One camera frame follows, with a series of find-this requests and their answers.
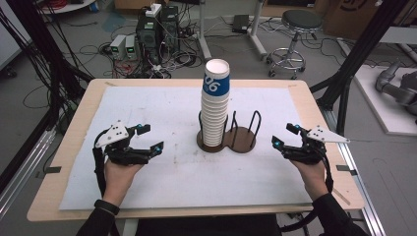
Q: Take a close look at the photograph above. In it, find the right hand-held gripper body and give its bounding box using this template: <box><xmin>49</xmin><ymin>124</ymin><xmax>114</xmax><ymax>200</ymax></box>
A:
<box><xmin>282</xmin><ymin>125</ymin><xmax>351</xmax><ymax>165</ymax></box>

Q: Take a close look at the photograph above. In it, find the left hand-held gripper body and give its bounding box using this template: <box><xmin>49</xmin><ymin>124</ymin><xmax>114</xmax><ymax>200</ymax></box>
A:
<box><xmin>92</xmin><ymin>120</ymin><xmax>152</xmax><ymax>166</ymax></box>

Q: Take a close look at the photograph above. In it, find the brown cup holder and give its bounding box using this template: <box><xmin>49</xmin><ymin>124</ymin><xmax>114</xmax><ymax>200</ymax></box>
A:
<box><xmin>196</xmin><ymin>109</ymin><xmax>263</xmax><ymax>154</ymax></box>

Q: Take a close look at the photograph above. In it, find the stack of white ribbed cups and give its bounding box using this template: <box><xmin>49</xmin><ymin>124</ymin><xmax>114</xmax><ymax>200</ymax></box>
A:
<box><xmin>200</xmin><ymin>92</ymin><xmax>230</xmax><ymax>148</ymax></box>

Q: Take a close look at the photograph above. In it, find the blue label paper cup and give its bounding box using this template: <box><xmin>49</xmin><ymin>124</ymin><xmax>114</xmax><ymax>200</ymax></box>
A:
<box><xmin>203</xmin><ymin>58</ymin><xmax>231</xmax><ymax>99</ymax></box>

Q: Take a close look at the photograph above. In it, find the person's left hand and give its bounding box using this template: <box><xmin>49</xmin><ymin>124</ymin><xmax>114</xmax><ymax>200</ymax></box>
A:
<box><xmin>102</xmin><ymin>159</ymin><xmax>146</xmax><ymax>207</ymax></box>

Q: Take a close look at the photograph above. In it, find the person's right hand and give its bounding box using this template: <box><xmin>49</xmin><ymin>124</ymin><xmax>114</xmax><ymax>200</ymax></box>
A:
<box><xmin>289</xmin><ymin>159</ymin><xmax>329</xmax><ymax>202</ymax></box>

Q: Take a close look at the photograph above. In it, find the black tape piece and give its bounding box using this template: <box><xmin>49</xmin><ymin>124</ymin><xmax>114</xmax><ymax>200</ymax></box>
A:
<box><xmin>335</xmin><ymin>164</ymin><xmax>359</xmax><ymax>177</ymax></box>
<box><xmin>43</xmin><ymin>165</ymin><xmax>63</xmax><ymax>175</ymax></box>

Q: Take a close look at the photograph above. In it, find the black wristband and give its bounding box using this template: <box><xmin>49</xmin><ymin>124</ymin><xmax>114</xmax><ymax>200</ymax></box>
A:
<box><xmin>93</xmin><ymin>199</ymin><xmax>121</xmax><ymax>216</ymax></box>

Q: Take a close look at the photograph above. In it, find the white platform board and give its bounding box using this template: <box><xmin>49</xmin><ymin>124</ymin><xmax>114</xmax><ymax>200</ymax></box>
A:
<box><xmin>353</xmin><ymin>64</ymin><xmax>417</xmax><ymax>138</ymax></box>

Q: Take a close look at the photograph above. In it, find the grey bench power supply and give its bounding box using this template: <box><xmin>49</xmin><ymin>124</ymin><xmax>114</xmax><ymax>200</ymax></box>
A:
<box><xmin>109</xmin><ymin>33</ymin><xmax>128</xmax><ymax>61</ymax></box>
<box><xmin>124</xmin><ymin>34</ymin><xmax>140</xmax><ymax>61</ymax></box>

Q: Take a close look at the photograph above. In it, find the black computer tower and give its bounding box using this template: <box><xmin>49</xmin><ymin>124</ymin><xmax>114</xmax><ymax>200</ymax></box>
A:
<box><xmin>159</xmin><ymin>5</ymin><xmax>180</xmax><ymax>54</ymax></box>
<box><xmin>135</xmin><ymin>8</ymin><xmax>162</xmax><ymax>64</ymax></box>

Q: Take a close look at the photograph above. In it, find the person's dark clothing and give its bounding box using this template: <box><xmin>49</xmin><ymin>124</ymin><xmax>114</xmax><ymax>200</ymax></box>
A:
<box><xmin>135</xmin><ymin>214</ymin><xmax>283</xmax><ymax>236</ymax></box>

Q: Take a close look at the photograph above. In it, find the white desk leg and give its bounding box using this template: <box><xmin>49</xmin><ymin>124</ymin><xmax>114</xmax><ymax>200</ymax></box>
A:
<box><xmin>196</xmin><ymin>0</ymin><xmax>212</xmax><ymax>62</ymax></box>
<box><xmin>248</xmin><ymin>0</ymin><xmax>268</xmax><ymax>61</ymax></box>

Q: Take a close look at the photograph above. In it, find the black round stool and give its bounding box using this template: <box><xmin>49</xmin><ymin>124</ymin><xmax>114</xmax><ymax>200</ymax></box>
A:
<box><xmin>266</xmin><ymin>9</ymin><xmax>325</xmax><ymax>80</ymax></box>

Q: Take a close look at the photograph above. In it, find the small black box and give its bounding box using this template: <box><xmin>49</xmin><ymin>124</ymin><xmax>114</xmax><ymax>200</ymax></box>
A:
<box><xmin>231</xmin><ymin>14</ymin><xmax>251</xmax><ymax>34</ymax></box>

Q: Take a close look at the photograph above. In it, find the white power strip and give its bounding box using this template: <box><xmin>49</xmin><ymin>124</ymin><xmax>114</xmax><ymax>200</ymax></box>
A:
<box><xmin>145</xmin><ymin>3</ymin><xmax>163</xmax><ymax>19</ymax></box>

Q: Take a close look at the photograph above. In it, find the large cardboard box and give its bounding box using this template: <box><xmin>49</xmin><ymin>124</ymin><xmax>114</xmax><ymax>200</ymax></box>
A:
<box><xmin>322</xmin><ymin>0</ymin><xmax>399</xmax><ymax>41</ymax></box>

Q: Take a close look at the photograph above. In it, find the white round table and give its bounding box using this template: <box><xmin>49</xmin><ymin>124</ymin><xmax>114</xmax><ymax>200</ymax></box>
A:
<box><xmin>38</xmin><ymin>0</ymin><xmax>98</xmax><ymax>16</ymax></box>

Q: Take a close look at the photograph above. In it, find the left hand-held gripper cable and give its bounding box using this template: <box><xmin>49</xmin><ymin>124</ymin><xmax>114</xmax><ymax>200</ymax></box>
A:
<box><xmin>91</xmin><ymin>147</ymin><xmax>108</xmax><ymax>199</ymax></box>

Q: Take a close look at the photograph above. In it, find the hand-held gripper cable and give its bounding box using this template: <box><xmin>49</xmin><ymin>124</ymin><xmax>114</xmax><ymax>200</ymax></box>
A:
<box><xmin>279</xmin><ymin>152</ymin><xmax>334</xmax><ymax>233</ymax></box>
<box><xmin>91</xmin><ymin>147</ymin><xmax>108</xmax><ymax>199</ymax></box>

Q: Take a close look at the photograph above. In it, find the right hand-held gripper cable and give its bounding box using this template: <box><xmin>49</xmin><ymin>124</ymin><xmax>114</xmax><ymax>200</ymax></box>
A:
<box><xmin>279</xmin><ymin>152</ymin><xmax>334</xmax><ymax>233</ymax></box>

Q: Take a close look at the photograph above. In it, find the black frame post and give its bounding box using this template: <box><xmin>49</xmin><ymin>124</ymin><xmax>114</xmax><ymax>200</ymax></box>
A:
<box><xmin>309</xmin><ymin>0</ymin><xmax>400</xmax><ymax>138</ymax></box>

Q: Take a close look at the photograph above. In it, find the black cable bundle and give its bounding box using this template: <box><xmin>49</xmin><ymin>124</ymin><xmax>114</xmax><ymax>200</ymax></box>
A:
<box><xmin>0</xmin><ymin>0</ymin><xmax>94</xmax><ymax>132</ymax></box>

